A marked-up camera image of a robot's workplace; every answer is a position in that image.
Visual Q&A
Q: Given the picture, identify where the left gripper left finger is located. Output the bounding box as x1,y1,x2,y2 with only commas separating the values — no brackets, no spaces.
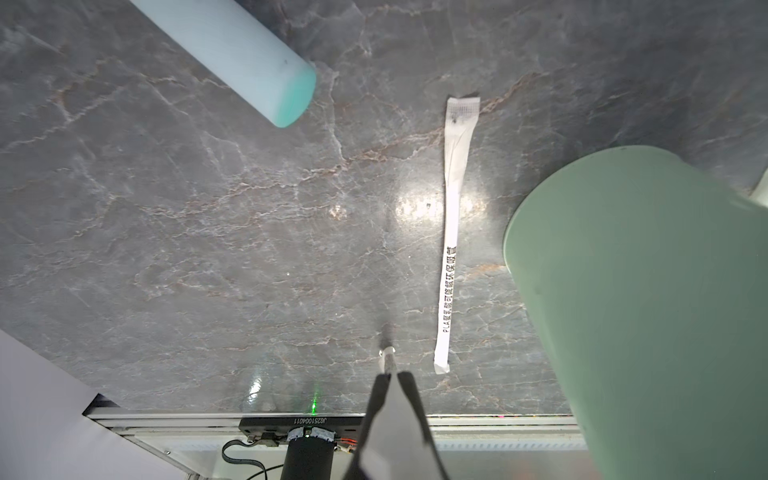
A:
343,374,391,480

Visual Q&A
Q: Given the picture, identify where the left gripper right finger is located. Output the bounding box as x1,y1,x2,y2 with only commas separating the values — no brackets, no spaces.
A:
398,371,449,479

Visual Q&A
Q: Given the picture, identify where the twelfth white straw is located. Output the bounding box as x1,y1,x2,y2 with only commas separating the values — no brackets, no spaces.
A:
360,346,439,479

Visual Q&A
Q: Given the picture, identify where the green cylindrical storage cup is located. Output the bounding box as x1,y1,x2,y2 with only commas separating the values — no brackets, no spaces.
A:
503,146,767,479

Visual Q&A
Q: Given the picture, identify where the eleventh white straw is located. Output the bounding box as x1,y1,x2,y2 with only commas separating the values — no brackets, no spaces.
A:
433,97,480,375

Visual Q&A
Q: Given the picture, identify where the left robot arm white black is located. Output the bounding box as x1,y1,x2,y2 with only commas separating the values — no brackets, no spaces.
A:
281,371,448,480

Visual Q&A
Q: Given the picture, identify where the bundle of wrapped white straws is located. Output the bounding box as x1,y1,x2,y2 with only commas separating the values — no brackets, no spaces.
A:
750,169,768,207

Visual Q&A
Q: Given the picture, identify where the teal garden trowel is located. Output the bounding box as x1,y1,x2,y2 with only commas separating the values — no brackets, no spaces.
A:
133,0,317,128

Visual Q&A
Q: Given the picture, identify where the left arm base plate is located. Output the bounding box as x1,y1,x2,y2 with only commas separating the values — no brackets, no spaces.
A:
238,414,364,447

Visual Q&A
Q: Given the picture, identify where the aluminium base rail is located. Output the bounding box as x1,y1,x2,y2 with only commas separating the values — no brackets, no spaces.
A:
85,406,600,479

